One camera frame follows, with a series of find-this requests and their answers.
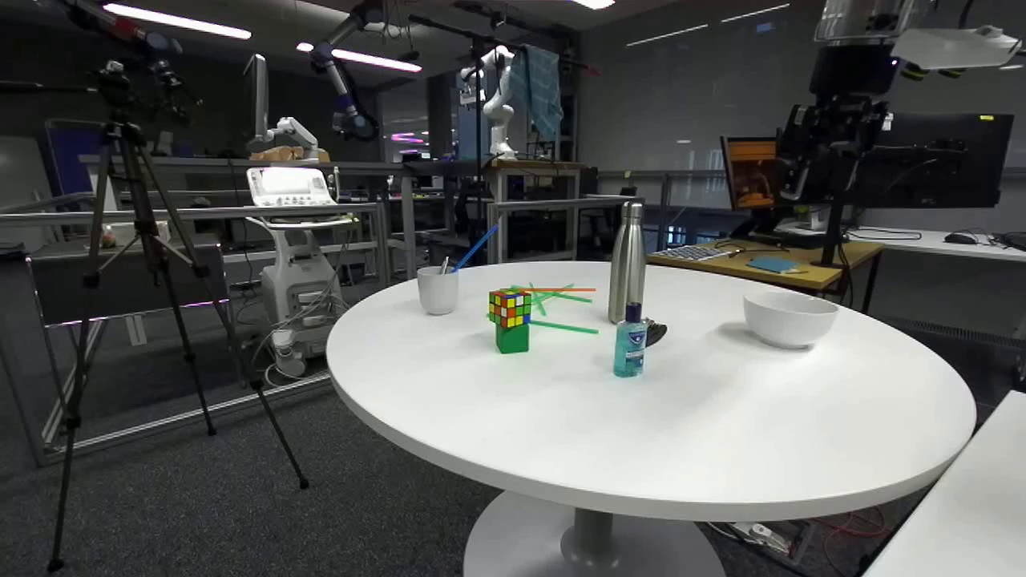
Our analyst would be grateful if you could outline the orange straw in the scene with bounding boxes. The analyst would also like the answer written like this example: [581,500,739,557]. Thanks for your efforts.
[530,284,597,298]

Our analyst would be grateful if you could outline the colourful rubiks cube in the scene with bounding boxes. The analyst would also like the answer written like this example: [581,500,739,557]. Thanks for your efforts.
[488,284,533,329]

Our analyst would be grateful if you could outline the white ceramic bowl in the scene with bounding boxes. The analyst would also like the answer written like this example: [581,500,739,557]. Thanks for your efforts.
[744,290,838,350]

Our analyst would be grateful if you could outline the steel water bottle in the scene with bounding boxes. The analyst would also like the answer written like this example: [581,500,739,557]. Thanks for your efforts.
[606,200,645,324]

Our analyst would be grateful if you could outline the white cup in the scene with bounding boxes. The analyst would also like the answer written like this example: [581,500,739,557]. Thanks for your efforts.
[416,266,460,313]

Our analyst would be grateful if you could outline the wooden side desk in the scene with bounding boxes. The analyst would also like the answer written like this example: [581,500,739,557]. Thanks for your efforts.
[647,239,883,302]

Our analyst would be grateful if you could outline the blue straw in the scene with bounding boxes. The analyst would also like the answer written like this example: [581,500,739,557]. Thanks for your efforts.
[452,220,499,269]

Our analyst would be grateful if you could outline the black computer monitor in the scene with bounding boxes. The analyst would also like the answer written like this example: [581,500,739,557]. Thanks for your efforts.
[806,111,1015,209]

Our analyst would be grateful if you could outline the black camera tripod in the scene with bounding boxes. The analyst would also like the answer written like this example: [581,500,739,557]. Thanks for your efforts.
[41,56,313,577]

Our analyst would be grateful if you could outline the small blue liquid bottle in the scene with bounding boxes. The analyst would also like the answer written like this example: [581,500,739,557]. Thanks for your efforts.
[614,302,647,379]

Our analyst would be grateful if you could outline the round white table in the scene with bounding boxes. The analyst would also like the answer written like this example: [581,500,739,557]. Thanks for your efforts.
[326,260,976,577]

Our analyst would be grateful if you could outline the white medical cart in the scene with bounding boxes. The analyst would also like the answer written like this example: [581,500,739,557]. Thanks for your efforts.
[248,166,353,379]

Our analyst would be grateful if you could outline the green straw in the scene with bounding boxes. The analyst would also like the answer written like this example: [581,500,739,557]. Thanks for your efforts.
[530,317,601,335]
[533,290,595,304]

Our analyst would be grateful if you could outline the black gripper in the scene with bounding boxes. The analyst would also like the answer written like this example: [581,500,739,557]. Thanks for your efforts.
[775,43,897,200]

